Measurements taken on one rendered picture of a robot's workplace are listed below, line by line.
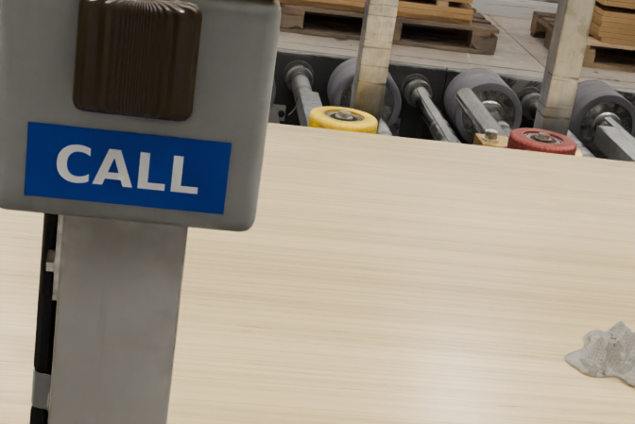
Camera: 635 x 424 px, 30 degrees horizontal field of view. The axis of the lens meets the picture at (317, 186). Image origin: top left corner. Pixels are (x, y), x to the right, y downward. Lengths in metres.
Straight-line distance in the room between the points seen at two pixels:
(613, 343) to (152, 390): 0.60
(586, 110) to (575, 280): 0.96
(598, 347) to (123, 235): 0.58
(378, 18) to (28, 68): 1.15
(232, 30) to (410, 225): 0.79
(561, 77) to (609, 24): 5.13
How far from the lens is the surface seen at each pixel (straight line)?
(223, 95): 0.31
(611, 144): 1.83
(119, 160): 0.31
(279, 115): 2.00
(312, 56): 1.99
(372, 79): 1.46
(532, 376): 0.85
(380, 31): 1.45
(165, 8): 0.29
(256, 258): 0.96
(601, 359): 0.87
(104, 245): 0.34
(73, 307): 0.35
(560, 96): 1.51
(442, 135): 1.72
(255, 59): 0.30
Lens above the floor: 1.27
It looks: 19 degrees down
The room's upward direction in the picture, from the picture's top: 8 degrees clockwise
